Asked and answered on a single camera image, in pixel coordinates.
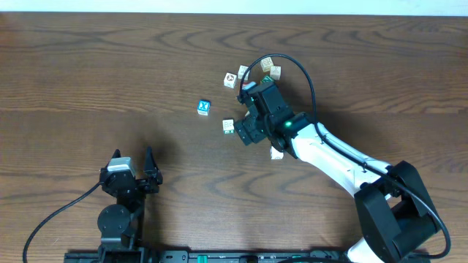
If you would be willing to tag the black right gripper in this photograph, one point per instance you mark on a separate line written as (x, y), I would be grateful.
(247, 126)

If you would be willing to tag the plain wooden block upper middle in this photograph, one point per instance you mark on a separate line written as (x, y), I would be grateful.
(242, 73)

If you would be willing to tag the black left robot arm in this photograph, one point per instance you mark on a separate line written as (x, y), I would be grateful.
(121, 224)

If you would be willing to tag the red M wooden block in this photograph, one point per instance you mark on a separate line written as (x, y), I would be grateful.
(247, 86)

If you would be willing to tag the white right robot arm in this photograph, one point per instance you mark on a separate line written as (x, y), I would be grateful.
(398, 219)

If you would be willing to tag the wooden block with round picture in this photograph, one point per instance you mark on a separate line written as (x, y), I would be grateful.
(230, 80)

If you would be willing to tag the green N wooden block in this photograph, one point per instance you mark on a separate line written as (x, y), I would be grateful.
(267, 79)

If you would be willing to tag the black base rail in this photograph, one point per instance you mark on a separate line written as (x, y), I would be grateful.
(180, 256)

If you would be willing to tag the plain wooden block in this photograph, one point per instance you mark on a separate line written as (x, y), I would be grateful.
(275, 72)
(242, 73)

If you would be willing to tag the green-edged wooden block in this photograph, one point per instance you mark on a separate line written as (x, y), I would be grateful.
(228, 126)

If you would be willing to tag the plain wooden block top right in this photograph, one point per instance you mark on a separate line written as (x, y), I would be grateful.
(275, 72)

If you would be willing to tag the blue X wooden block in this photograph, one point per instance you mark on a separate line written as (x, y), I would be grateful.
(203, 107)

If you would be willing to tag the yellow-edged wooden block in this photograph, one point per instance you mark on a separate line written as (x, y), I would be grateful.
(275, 154)

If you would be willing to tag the yellow-print wooden block top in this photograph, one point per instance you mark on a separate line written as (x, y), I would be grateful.
(266, 64)

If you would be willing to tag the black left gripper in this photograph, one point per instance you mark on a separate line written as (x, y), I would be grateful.
(137, 181)

